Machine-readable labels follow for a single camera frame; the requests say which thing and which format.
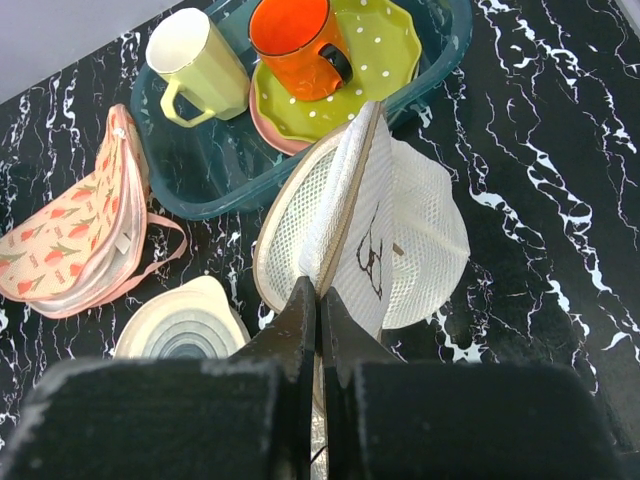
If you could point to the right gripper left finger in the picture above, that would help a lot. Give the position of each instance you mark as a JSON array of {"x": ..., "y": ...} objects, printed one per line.
[{"x": 277, "y": 417}]

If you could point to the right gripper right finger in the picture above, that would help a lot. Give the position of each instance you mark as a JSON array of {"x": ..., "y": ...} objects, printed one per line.
[{"x": 361, "y": 400}]

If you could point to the white mesh laundry bag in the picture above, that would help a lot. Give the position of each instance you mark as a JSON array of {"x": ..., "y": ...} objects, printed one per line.
[{"x": 370, "y": 217}]

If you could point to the pink floral laundry bag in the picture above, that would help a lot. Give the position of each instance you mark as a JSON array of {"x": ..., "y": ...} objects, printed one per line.
[{"x": 82, "y": 249}]

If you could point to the swirl pattern ceramic plate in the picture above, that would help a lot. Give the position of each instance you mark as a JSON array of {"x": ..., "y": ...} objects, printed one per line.
[{"x": 193, "y": 321}]

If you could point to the pink plate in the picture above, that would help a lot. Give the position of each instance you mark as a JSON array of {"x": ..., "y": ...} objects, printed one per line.
[{"x": 268, "y": 132}]

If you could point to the green polka dot plate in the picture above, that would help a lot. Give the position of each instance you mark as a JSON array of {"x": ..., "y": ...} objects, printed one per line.
[{"x": 385, "y": 52}]

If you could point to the orange mug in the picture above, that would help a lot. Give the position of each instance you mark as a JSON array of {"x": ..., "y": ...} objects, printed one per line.
[{"x": 302, "y": 44}]

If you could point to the pale yellow mug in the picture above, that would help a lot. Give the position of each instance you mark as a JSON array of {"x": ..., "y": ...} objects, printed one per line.
[{"x": 205, "y": 78}]

